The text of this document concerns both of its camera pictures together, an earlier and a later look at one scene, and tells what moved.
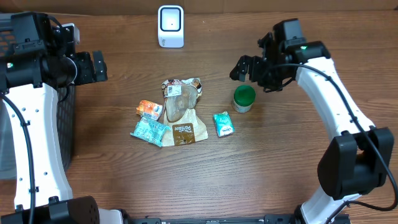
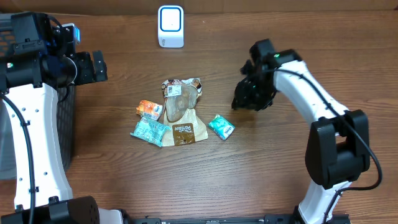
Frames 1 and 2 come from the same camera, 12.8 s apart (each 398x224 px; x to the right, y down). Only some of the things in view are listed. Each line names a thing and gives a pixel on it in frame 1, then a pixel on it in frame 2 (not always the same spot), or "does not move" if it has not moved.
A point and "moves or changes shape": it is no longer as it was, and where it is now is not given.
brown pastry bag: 182,124 does not move
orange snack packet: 149,109 does not move
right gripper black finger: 239,71 → 245,97
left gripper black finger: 100,70 does not move
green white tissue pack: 223,124 moves or changes shape
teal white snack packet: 150,130 does not move
